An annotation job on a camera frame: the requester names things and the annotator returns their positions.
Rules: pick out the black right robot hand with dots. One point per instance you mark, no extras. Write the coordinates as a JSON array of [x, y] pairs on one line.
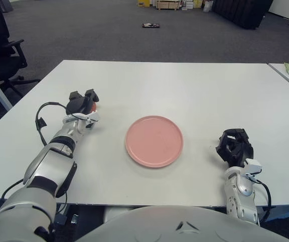
[[242, 152]]

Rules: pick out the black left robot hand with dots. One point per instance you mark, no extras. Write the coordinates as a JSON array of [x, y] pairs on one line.
[[77, 104]]

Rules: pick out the red apple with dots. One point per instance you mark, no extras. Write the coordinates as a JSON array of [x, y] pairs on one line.
[[93, 107]]

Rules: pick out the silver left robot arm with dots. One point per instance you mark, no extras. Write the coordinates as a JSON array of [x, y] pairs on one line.
[[48, 166]]

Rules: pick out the pink round plate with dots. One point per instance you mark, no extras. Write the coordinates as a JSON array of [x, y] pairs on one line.
[[154, 141]]

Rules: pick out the green and white tube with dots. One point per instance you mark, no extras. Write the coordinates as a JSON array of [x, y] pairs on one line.
[[288, 68]]

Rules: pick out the small dark floor object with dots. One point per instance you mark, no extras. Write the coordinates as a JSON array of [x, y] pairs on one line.
[[151, 25]]

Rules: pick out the grey robot torso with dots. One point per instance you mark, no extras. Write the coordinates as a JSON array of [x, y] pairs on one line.
[[159, 227]]

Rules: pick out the yellow box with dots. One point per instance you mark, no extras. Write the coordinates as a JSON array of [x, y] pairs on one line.
[[143, 3]]

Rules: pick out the wooden pallet crate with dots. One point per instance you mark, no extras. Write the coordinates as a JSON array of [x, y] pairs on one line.
[[169, 5]]

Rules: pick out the black folding partition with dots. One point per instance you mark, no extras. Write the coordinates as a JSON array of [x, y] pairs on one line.
[[242, 12]]

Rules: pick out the white stacked boxes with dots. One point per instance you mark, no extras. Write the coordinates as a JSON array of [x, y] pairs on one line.
[[187, 4]]

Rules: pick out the white plastic bag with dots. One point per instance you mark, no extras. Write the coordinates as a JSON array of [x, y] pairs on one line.
[[208, 6]]

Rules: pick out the yellow carton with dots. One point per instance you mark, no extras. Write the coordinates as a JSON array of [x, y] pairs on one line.
[[199, 4]]

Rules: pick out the blue grey table frame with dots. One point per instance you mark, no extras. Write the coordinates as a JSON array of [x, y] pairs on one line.
[[283, 214]]

